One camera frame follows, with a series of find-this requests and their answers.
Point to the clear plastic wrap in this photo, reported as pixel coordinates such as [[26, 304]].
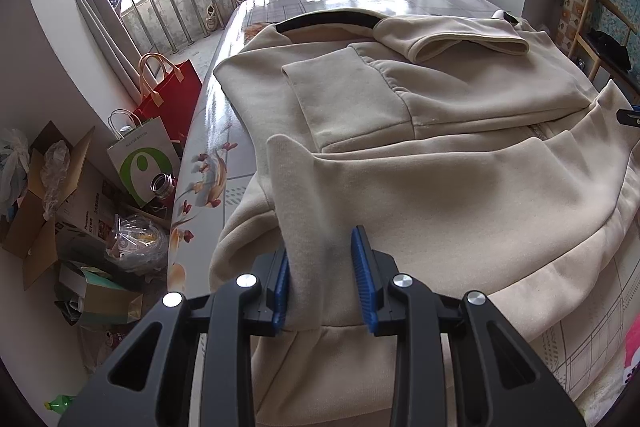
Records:
[[54, 177]]

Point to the black bag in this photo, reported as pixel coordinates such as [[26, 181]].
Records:
[[607, 49]]

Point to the red paper bag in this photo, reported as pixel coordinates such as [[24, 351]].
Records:
[[175, 97]]

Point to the clear bag of snacks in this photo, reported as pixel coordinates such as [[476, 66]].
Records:
[[135, 247]]

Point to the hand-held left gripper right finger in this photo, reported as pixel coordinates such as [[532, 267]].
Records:
[[362, 282]]

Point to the pink floral cloth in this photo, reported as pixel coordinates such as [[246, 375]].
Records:
[[632, 367]]

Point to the patterned glossy tablecloth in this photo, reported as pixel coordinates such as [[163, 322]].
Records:
[[210, 157]]

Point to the beige zip jacket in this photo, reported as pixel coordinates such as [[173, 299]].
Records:
[[450, 187]]

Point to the green plastic bottle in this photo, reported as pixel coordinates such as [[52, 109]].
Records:
[[60, 403]]

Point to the grey curtain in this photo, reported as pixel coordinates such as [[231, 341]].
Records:
[[100, 32]]

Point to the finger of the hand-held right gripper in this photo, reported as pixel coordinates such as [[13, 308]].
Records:
[[629, 118]]

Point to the orange floral panel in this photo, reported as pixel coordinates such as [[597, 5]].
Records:
[[565, 14]]

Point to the printed carton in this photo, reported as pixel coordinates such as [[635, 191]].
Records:
[[85, 207]]

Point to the translucent plastic bag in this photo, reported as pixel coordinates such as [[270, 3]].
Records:
[[12, 167]]

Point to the open cardboard box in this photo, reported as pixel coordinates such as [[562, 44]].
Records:
[[35, 227]]

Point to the white green paper bag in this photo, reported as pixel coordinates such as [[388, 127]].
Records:
[[125, 157]]

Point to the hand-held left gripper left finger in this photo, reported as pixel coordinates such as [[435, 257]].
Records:
[[281, 297]]

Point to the steel thermos flask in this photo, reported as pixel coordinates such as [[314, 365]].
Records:
[[161, 187]]

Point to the wooden chair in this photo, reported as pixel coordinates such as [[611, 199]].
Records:
[[581, 24]]

